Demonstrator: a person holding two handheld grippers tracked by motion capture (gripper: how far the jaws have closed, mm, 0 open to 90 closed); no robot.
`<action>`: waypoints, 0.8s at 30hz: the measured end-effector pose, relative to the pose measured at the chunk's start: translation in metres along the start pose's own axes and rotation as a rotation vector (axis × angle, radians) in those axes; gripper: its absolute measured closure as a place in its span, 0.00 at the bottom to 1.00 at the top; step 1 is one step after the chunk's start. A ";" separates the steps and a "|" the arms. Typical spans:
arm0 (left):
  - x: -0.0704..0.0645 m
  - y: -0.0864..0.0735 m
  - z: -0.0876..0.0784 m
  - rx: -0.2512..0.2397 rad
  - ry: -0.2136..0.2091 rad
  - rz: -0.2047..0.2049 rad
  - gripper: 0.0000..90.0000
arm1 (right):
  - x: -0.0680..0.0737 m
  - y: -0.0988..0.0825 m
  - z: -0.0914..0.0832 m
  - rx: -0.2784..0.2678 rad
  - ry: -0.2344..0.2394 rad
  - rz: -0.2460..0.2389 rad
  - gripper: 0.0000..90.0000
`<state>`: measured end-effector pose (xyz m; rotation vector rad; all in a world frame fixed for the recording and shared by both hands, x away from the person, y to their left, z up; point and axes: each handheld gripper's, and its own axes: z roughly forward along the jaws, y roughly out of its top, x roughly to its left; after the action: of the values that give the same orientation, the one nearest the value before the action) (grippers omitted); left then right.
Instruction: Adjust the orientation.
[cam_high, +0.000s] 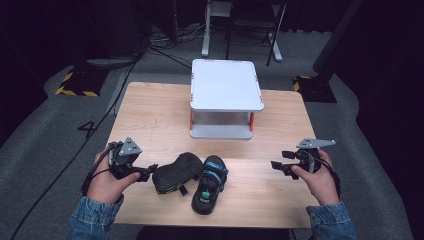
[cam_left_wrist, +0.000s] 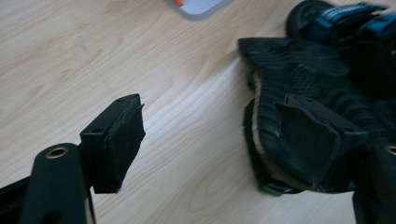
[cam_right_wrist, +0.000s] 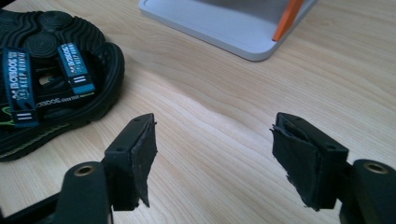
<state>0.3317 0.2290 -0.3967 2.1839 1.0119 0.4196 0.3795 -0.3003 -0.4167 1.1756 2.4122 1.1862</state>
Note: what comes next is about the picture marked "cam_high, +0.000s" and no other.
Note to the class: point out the yellow-black striped base plate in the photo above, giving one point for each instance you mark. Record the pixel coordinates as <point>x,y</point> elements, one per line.
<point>313,89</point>
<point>78,83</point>

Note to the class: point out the white two-tier shoe rack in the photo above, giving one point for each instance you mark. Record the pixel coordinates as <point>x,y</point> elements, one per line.
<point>225,86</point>

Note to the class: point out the black sandal sole up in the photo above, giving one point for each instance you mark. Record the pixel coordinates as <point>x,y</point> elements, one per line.
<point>176,172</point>

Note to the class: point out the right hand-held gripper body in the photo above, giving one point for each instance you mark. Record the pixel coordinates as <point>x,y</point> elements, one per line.
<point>308,156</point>

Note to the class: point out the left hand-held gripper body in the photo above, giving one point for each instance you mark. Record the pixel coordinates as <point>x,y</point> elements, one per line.
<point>124,161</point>

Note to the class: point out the black slanted pole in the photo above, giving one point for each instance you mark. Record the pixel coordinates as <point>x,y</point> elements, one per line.
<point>336,36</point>

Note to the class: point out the person's right hand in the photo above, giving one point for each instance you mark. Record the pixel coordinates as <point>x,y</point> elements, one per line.
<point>318,185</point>

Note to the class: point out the black folding chair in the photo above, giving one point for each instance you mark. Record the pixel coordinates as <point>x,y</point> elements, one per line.
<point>253,25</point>

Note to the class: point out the person's left hand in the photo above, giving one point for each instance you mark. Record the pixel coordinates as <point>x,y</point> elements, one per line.
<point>106,185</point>

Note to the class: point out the white metal stand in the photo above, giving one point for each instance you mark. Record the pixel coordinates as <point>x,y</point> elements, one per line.
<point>207,30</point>

